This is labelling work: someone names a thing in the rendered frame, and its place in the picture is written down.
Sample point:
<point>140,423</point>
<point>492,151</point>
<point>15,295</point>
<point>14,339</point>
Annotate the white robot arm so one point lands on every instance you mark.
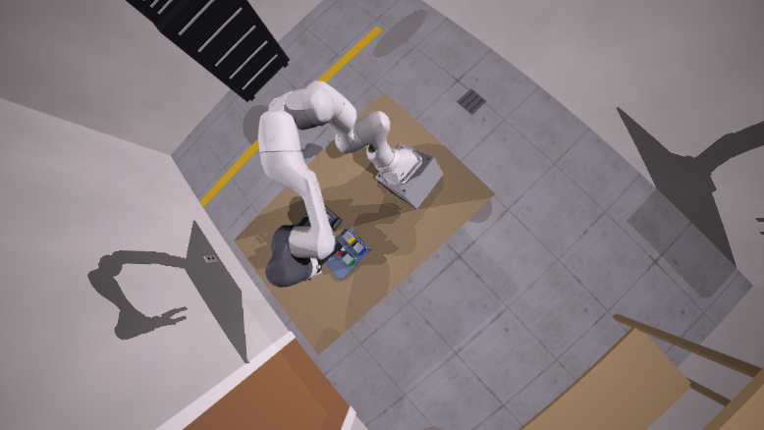
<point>295,248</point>

